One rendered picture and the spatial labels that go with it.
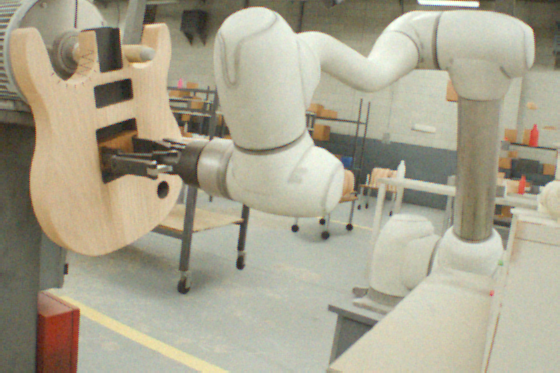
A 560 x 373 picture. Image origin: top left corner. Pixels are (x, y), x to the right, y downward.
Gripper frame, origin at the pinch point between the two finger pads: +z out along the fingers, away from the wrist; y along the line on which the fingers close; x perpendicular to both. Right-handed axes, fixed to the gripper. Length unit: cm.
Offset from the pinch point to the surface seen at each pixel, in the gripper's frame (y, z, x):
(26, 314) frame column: -7, 35, -45
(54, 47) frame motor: 1.0, 18.3, 18.3
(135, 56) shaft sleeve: 3.7, -1.7, 16.3
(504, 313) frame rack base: -21, -66, 0
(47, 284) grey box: 3, 39, -42
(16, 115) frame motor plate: -4.3, 26.9, 5.1
